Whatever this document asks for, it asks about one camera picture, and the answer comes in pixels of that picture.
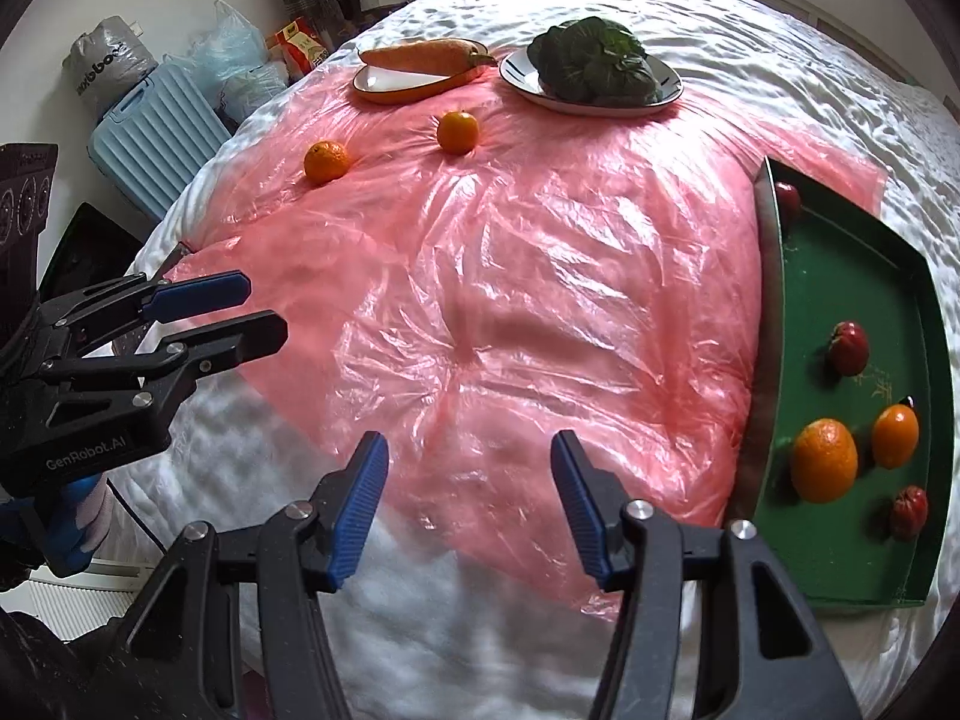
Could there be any orange mandarin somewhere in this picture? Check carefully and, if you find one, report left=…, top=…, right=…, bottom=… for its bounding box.
left=302, top=140, right=350, bottom=185
left=789, top=418, right=859, bottom=504

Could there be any red apple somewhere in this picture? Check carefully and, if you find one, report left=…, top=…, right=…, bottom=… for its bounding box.
left=890, top=484, right=929, bottom=541
left=827, top=320, right=871, bottom=377
left=775, top=182, right=802, bottom=227

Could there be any smooth orange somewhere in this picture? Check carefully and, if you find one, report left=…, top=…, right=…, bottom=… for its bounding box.
left=871, top=403, right=919, bottom=470

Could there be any small orange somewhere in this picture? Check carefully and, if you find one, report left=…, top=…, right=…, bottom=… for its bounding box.
left=436, top=110, right=480, bottom=156

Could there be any light blue suitcase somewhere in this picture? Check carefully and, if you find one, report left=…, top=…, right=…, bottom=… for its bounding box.
left=86, top=62, right=229, bottom=223

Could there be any green rectangular tray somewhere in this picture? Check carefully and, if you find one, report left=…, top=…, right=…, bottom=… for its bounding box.
left=726, top=158, right=955, bottom=610

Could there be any translucent blue plastic bag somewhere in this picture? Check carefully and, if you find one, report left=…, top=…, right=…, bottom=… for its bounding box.
left=163, top=0, right=290, bottom=124

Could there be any red yellow snack bag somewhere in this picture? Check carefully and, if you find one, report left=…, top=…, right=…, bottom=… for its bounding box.
left=265, top=16, right=329, bottom=82

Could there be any grey printed bag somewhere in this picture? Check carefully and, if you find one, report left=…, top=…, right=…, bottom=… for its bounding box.
left=62, top=15, right=158, bottom=121

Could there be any orange rimmed plate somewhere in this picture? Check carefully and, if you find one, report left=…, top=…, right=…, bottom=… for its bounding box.
left=352, top=60, right=487, bottom=106

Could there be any pink plastic sheet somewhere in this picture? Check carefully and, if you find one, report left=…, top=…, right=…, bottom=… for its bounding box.
left=176, top=70, right=885, bottom=617

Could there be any orange carrot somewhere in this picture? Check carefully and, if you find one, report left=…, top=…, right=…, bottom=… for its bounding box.
left=359, top=37, right=496, bottom=76

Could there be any striped white plate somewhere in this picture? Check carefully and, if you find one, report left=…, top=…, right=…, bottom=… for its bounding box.
left=498, top=46, right=685, bottom=119

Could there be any green leafy vegetable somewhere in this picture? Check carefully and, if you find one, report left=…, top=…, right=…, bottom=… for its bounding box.
left=527, top=16, right=661, bottom=107

